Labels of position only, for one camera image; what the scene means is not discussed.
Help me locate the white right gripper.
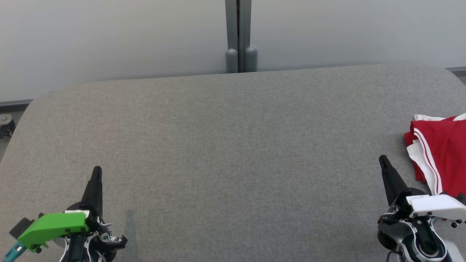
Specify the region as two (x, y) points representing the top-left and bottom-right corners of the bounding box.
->
(379, 155), (466, 219)

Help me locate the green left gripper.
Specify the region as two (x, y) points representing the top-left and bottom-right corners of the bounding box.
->
(17, 166), (110, 253)

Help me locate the red basketball jersey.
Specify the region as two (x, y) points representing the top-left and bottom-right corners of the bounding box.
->
(410, 114), (466, 197)

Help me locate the black caster wheel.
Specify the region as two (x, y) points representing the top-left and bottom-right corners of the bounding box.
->
(0, 114), (16, 139)

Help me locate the teal left camera cable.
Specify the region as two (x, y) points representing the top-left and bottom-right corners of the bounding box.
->
(3, 242), (26, 262)

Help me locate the grey cylindrical post cap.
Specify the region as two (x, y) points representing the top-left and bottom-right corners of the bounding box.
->
(245, 47), (258, 72)
(226, 49), (239, 74)

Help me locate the grey partition post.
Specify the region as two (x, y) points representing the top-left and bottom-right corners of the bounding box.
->
(225, 0), (252, 73)

